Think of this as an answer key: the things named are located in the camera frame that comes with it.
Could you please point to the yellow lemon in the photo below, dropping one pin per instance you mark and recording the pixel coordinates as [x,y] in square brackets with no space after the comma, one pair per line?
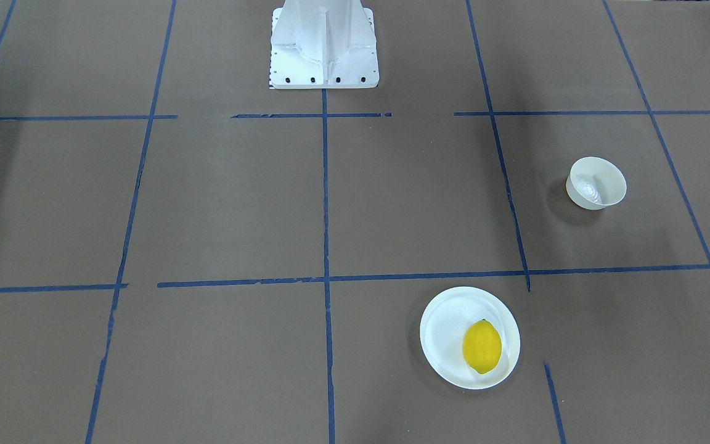
[482,346]

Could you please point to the white plate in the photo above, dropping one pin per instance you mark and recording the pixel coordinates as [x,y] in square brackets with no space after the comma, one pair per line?
[442,335]

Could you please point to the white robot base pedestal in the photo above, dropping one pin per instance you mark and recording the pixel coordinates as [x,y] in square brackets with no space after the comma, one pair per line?
[323,44]

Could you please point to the white bowl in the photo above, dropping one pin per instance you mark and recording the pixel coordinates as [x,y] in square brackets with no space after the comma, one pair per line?
[594,183]

